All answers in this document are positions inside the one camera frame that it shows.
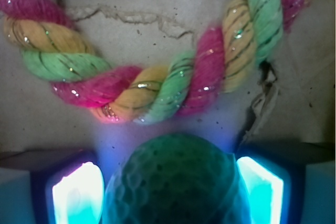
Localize green dimpled rubber ball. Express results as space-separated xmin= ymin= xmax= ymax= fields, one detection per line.
xmin=102 ymin=134 xmax=252 ymax=223

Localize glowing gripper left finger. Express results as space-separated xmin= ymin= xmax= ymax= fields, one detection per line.
xmin=0 ymin=151 xmax=106 ymax=224

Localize pink yellow green twisted rope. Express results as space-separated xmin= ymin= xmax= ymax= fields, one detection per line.
xmin=0 ymin=0 xmax=331 ymax=125

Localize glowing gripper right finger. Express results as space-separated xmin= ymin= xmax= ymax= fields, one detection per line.
xmin=235 ymin=144 xmax=336 ymax=224

